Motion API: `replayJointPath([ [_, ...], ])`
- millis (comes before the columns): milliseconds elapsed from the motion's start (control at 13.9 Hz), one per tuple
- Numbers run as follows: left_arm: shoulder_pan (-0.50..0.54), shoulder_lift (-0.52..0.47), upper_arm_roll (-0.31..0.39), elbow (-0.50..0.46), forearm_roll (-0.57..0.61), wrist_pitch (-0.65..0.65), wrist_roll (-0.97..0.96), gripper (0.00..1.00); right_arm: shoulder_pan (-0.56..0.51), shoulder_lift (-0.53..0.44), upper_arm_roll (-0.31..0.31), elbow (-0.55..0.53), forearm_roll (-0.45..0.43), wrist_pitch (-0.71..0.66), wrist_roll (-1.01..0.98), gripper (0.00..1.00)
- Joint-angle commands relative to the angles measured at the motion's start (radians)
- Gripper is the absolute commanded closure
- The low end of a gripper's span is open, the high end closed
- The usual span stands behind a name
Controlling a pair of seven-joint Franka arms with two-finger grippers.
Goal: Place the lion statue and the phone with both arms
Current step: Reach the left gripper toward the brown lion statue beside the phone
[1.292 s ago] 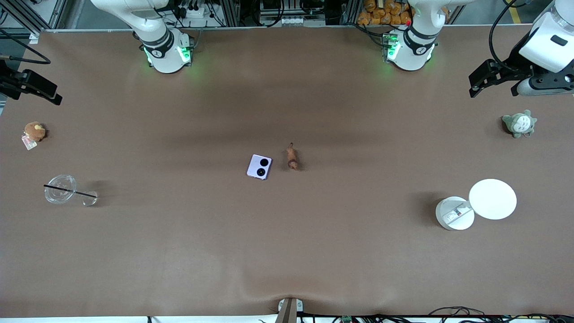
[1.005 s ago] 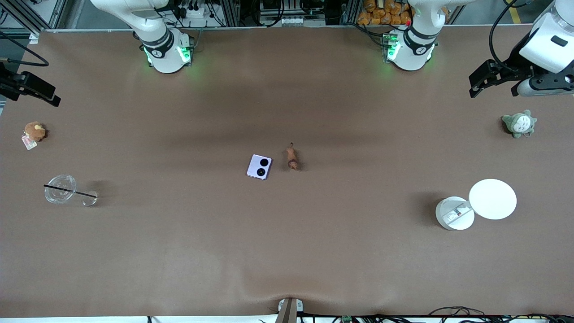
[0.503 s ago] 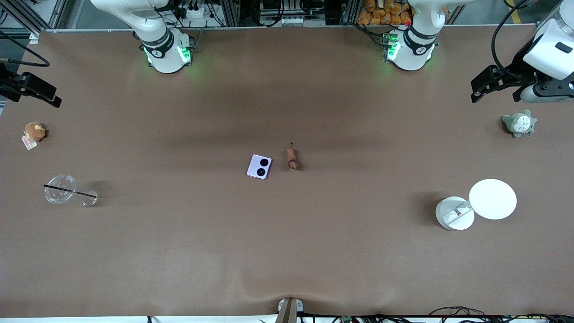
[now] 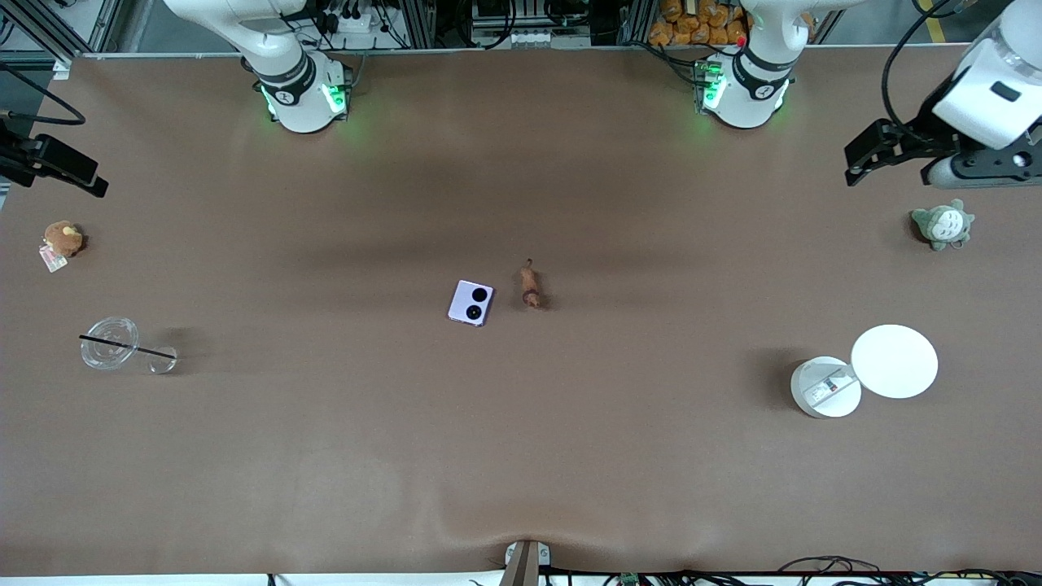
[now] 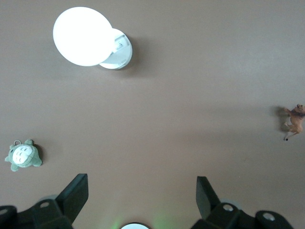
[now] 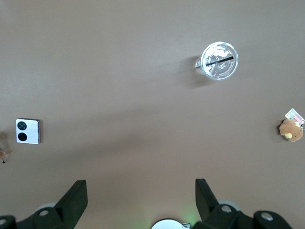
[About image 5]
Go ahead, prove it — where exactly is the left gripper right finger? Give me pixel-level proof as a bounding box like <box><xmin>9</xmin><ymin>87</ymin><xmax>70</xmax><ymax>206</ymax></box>
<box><xmin>190</xmin><ymin>176</ymin><xmax>294</xmax><ymax>229</ymax></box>

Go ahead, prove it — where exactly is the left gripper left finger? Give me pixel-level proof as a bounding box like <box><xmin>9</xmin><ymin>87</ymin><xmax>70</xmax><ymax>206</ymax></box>
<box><xmin>0</xmin><ymin>173</ymin><xmax>89</xmax><ymax>229</ymax></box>

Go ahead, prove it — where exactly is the grey green totoro plush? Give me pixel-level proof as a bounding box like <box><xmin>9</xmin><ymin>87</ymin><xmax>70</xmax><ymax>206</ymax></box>
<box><xmin>4</xmin><ymin>139</ymin><xmax>43</xmax><ymax>172</ymax></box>

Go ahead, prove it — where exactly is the small brown plush toy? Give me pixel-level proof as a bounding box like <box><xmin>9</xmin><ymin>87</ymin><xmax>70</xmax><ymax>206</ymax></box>
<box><xmin>283</xmin><ymin>104</ymin><xmax>305</xmax><ymax>141</ymax></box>

